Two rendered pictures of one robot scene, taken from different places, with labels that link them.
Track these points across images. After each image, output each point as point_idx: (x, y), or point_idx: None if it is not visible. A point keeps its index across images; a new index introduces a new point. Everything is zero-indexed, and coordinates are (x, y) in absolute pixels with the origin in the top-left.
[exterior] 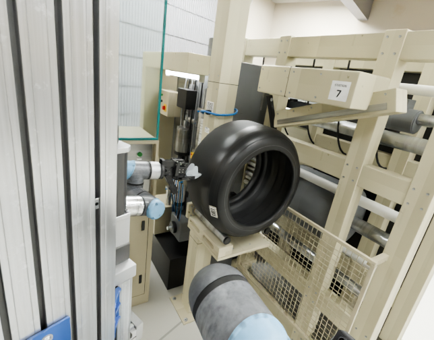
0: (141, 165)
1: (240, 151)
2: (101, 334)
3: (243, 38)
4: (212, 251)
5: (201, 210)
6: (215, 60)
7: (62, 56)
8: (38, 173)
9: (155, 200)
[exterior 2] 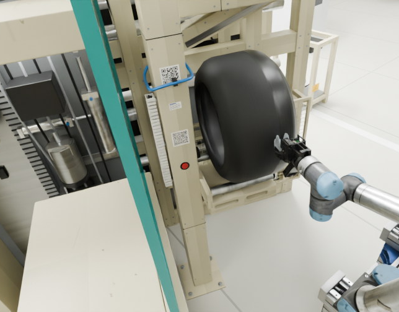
0: (329, 169)
1: (289, 88)
2: None
3: None
4: (266, 195)
5: (269, 171)
6: (157, 2)
7: None
8: None
9: (355, 175)
